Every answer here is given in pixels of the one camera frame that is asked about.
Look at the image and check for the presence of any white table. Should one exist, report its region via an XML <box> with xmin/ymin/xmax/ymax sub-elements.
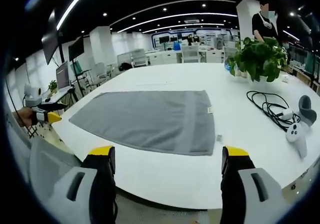
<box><xmin>51</xmin><ymin>62</ymin><xmax>320</xmax><ymax>210</ymax></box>

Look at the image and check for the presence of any black cable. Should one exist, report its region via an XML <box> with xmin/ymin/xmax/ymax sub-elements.
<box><xmin>246</xmin><ymin>90</ymin><xmax>302</xmax><ymax>132</ymax></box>

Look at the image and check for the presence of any computer monitor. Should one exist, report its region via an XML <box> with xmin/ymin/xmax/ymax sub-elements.
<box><xmin>55</xmin><ymin>60</ymin><xmax>73</xmax><ymax>90</ymax></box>

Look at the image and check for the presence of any large black wall screen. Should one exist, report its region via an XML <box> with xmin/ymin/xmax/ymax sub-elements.
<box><xmin>41</xmin><ymin>9</ymin><xmax>61</xmax><ymax>65</ymax></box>

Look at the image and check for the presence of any white power adapter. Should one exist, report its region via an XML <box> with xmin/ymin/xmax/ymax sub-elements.
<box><xmin>278</xmin><ymin>109</ymin><xmax>294</xmax><ymax>121</ymax></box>

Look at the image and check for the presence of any black screen on stand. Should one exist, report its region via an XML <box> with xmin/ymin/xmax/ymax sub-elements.
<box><xmin>67</xmin><ymin>35</ymin><xmax>86</xmax><ymax>63</ymax></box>

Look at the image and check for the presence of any person's left hand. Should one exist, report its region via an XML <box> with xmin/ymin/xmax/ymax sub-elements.
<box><xmin>14</xmin><ymin>107</ymin><xmax>38</xmax><ymax>129</ymax></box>

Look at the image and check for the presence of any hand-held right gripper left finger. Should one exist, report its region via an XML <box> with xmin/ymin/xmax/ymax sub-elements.
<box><xmin>47</xmin><ymin>145</ymin><xmax>118</xmax><ymax>224</ymax></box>

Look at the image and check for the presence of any white handheld controller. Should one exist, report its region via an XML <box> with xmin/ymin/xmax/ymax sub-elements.
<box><xmin>285</xmin><ymin>114</ymin><xmax>309</xmax><ymax>159</ymax></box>

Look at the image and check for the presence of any grey towel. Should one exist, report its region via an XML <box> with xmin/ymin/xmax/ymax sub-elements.
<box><xmin>68</xmin><ymin>90</ymin><xmax>216</xmax><ymax>157</ymax></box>

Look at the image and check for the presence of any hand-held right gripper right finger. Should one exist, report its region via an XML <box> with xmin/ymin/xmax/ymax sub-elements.
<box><xmin>219</xmin><ymin>146</ymin><xmax>289</xmax><ymax>224</ymax></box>

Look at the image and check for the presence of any white office chair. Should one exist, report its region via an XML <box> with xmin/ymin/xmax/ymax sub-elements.
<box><xmin>180</xmin><ymin>44</ymin><xmax>201</xmax><ymax>64</ymax></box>
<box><xmin>130</xmin><ymin>48</ymin><xmax>149</xmax><ymax>68</ymax></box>
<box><xmin>116</xmin><ymin>52</ymin><xmax>133</xmax><ymax>69</ymax></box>

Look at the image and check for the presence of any small green plant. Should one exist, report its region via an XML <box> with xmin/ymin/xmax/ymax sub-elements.
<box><xmin>47</xmin><ymin>80</ymin><xmax>59</xmax><ymax>94</ymax></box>

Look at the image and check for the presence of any grey curved strap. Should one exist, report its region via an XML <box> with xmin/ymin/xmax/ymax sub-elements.
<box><xmin>298</xmin><ymin>95</ymin><xmax>318</xmax><ymax>127</ymax></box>

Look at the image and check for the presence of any green potted plant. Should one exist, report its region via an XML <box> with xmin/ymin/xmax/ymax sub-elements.
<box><xmin>225</xmin><ymin>36</ymin><xmax>289</xmax><ymax>84</ymax></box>

